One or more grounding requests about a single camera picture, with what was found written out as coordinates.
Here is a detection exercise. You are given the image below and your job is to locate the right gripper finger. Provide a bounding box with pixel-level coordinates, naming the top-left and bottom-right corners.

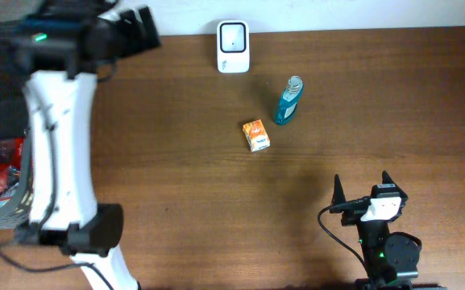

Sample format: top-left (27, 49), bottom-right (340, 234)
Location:
top-left (331, 174), bottom-right (346, 205)
top-left (382, 171), bottom-right (395, 184)

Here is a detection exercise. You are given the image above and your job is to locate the orange small snack box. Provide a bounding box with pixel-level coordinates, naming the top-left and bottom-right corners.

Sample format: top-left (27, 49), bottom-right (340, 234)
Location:
top-left (243, 119), bottom-right (271, 152)

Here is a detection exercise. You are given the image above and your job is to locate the blue mouthwash bottle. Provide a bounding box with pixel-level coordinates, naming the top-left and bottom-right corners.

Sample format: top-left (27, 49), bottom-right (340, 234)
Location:
top-left (274, 76), bottom-right (304, 126)

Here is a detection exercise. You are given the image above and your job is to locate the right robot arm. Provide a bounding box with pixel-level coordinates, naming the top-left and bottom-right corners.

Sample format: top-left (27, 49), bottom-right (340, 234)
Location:
top-left (329, 172), bottom-right (421, 289)

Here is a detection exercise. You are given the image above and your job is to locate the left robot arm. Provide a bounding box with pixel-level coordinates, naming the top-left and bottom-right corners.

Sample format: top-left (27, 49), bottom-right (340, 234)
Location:
top-left (11, 1), bottom-right (161, 289)

